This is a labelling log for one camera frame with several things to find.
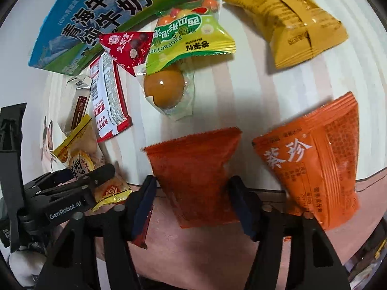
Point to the green yellow candy packet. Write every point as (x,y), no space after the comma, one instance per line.
(187,42)

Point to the white cloth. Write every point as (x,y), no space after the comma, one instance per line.
(21,265)

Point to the printed cardboard box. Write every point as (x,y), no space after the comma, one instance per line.
(90,15)

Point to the person's leg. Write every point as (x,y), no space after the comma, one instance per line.
(196,262)

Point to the red triangular snack packet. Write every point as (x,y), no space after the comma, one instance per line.
(127,50)

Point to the bright orange snack packet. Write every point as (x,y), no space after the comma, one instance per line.
(317,163)

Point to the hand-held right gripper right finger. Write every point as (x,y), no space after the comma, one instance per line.
(242,210)

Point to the red white snack packet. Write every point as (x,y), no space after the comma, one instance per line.
(105,102)

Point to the dark orange snack packet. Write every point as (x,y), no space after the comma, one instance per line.
(193,181)

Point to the clear braised egg packet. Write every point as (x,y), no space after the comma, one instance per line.
(164,89)

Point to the small white brown packet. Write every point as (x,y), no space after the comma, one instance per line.
(77,108)

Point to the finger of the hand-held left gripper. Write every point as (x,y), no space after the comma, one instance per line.
(57,176)
(96,176)

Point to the yellow clear-window snack packet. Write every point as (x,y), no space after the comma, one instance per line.
(81,145)

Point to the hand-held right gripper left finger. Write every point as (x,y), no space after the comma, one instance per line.
(142,214)

